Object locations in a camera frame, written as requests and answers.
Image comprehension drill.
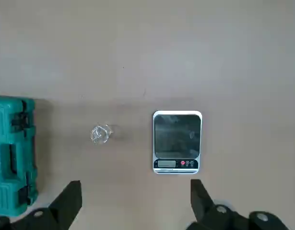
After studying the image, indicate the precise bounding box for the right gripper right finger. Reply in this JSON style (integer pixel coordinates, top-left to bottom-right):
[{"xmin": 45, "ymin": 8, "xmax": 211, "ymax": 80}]
[{"xmin": 185, "ymin": 179, "xmax": 291, "ymax": 230}]

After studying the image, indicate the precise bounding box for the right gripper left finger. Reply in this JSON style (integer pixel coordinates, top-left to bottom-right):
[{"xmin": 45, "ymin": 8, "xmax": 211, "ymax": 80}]
[{"xmin": 0, "ymin": 180, "xmax": 83, "ymax": 230}]

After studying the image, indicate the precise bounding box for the small clear measuring cup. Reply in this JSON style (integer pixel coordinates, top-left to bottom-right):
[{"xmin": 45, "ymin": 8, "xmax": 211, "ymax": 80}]
[{"xmin": 89, "ymin": 123, "xmax": 115, "ymax": 145}]

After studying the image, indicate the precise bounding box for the green plastic toolbox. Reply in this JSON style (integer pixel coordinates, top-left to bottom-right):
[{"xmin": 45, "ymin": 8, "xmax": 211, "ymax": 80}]
[{"xmin": 0, "ymin": 95, "xmax": 40, "ymax": 216}]

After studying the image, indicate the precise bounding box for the digital kitchen scale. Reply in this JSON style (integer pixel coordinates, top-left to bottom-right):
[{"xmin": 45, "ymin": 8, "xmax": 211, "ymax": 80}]
[{"xmin": 152, "ymin": 110, "xmax": 203, "ymax": 175}]

